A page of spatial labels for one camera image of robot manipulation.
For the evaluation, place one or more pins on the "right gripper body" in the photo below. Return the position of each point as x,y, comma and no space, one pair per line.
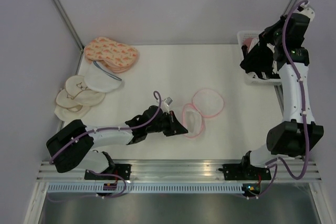
273,35

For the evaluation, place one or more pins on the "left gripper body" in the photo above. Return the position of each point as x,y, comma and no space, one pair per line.
164,125

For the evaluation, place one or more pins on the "pink trimmed mesh laundry bag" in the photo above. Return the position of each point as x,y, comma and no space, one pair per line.
206,103

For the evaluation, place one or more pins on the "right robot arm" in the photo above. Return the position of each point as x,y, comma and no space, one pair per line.
279,47

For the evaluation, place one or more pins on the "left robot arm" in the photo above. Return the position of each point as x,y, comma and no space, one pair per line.
74,146

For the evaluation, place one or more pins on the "white bra in basket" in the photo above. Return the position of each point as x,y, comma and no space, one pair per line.
250,43

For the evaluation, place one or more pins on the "orange patterned laundry bags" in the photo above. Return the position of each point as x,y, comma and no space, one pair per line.
115,56

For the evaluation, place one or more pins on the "white blue trimmed mesh bag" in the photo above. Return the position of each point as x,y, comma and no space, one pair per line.
100,79

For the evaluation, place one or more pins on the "beige round laundry bags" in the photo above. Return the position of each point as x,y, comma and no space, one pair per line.
75,100

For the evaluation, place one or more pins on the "white plastic basket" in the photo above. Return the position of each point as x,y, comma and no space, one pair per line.
252,78

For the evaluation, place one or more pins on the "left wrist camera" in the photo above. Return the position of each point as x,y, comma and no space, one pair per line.
165,104

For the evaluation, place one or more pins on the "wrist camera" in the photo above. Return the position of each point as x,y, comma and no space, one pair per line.
307,10
165,104

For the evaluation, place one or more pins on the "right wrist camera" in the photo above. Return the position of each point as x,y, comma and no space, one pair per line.
307,10

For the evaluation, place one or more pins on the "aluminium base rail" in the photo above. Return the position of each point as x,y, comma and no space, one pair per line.
180,171

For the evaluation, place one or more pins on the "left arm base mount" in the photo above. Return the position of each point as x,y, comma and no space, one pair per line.
122,170

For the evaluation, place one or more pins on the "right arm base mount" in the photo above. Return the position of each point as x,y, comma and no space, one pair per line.
239,172

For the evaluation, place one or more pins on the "white slotted cable duct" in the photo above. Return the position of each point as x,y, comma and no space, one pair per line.
185,188

